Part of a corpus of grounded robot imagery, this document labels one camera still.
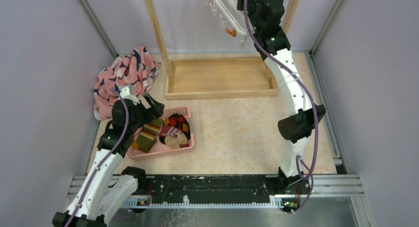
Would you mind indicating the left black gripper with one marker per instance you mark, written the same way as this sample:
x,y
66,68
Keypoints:
x,y
153,112

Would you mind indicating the green striped sock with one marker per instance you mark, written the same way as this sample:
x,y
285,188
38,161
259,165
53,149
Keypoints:
x,y
146,138

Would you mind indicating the wooden hanger stand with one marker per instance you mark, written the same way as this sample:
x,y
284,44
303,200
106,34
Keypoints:
x,y
218,76

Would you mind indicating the orange clothes clip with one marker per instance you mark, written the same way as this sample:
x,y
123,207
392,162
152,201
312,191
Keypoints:
x,y
231,32

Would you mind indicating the white plastic clip hanger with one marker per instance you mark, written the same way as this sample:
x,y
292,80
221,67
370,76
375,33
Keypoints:
x,y
230,17

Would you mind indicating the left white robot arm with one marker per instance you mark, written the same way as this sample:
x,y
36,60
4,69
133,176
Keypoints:
x,y
97,201

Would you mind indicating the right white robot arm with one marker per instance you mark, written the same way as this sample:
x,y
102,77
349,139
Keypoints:
x,y
301,128

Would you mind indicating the argyle patterned sock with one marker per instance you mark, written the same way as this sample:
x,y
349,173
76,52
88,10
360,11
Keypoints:
x,y
179,122

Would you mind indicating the pink plastic basket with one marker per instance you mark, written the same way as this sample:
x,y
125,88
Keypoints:
x,y
159,149

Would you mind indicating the beige purple sock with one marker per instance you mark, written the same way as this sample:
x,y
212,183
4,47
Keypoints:
x,y
173,138

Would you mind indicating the pink patterned cloth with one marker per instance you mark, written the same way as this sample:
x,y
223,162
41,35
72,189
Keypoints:
x,y
137,70

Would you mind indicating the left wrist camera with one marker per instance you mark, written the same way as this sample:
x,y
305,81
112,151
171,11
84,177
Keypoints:
x,y
127,92

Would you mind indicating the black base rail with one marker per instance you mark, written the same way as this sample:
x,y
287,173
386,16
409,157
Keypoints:
x,y
218,192

